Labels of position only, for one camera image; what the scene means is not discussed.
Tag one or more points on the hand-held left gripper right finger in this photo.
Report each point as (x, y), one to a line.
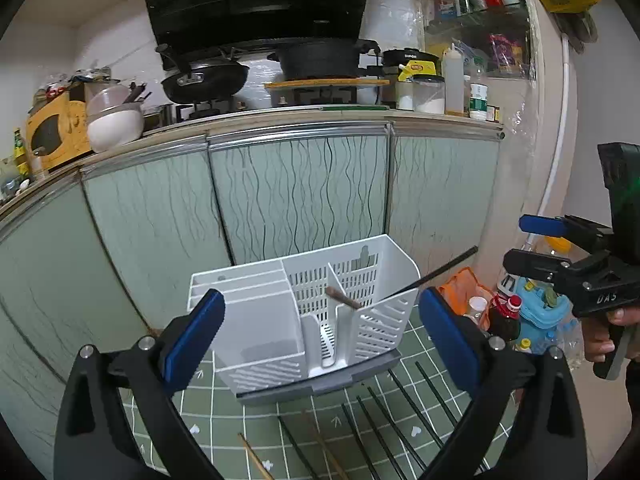
(450, 342)

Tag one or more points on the yellow microwave oven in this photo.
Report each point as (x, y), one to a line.
(55, 130)

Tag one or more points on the wooden chopstick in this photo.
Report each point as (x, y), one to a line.
(322, 442)
(345, 300)
(255, 457)

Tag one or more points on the small bottle yellow cap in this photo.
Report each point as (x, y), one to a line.
(524, 345)

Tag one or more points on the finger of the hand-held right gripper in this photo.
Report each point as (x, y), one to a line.
(530, 262)
(540, 225)

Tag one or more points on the clear plastic bowl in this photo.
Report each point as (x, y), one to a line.
(107, 97)

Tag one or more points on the blue plastic container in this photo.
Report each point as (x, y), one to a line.
(535, 310)

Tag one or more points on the black electric cooker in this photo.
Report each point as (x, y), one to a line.
(412, 55)

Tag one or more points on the green checked tablecloth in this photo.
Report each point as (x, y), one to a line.
(225, 420)

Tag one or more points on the orange bag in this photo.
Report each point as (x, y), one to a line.
(462, 285)

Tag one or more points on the plastic jar yellow lid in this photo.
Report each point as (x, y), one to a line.
(556, 244)

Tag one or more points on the small seasoning jar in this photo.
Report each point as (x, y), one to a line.
(494, 114)

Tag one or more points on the white squeeze bottle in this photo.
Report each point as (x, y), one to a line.
(454, 85)

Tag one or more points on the white pipe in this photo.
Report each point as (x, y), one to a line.
(562, 110)

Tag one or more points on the glass wall shelf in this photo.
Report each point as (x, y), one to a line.
(480, 17)

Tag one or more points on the white plastic utensil holder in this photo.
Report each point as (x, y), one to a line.
(250, 320)

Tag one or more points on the black cooking pot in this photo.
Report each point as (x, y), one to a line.
(320, 60)

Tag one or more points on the black frying pan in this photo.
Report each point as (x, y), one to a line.
(210, 80)

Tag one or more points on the small white jar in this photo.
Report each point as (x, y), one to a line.
(405, 96)

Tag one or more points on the clear bottle white cap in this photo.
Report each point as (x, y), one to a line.
(475, 310)

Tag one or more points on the dark sauce bottle red cap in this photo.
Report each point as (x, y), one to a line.
(505, 322)

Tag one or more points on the white bowl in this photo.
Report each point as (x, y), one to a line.
(115, 130)

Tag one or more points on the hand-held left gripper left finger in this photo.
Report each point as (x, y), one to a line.
(195, 342)

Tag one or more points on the green glass bottle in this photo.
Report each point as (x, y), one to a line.
(20, 152)

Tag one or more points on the gas stove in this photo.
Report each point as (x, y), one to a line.
(320, 97)

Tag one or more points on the white bottle with green label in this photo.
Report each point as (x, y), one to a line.
(478, 102)

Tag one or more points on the clear jar with white powder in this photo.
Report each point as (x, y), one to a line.
(429, 97)

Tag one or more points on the black range hood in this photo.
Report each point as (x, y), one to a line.
(250, 0)

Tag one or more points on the wooden cutting board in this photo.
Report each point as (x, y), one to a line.
(325, 83)

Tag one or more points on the person's right hand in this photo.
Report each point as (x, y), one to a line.
(592, 340)

